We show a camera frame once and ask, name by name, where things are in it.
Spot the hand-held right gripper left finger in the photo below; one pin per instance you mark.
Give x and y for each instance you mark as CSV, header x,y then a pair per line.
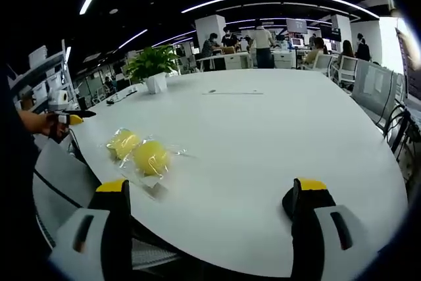
x,y
113,228

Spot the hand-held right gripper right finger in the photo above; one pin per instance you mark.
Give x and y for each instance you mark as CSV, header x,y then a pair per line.
x,y
312,228

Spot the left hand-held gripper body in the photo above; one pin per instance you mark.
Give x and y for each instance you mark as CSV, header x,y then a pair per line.
x,y
59,100

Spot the yellow ball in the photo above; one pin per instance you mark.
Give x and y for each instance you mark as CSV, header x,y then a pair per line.
x,y
152,157
123,143

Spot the person's left hand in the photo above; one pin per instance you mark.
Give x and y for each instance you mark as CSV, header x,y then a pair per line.
x,y
52,128

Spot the storage shelf with white boxes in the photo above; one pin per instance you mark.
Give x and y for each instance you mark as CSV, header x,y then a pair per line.
x,y
42,73

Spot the black mesh office chair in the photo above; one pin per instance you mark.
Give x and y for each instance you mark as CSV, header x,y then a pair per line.
x,y
151,251

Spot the person's dark shirt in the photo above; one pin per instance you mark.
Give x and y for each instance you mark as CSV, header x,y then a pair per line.
x,y
13,162

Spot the green potted plant white pot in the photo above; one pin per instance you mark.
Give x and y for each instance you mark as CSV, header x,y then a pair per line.
x,y
153,64

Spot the short ceiling light strip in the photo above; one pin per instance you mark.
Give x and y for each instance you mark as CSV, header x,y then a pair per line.
x,y
133,39

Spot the grey mesh office chair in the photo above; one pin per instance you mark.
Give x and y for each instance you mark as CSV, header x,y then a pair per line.
x,y
375,87

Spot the white office chair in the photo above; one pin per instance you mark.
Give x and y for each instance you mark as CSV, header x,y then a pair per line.
x,y
345,67

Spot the hanging display screen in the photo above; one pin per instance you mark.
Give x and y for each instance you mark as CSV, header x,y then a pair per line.
x,y
296,26

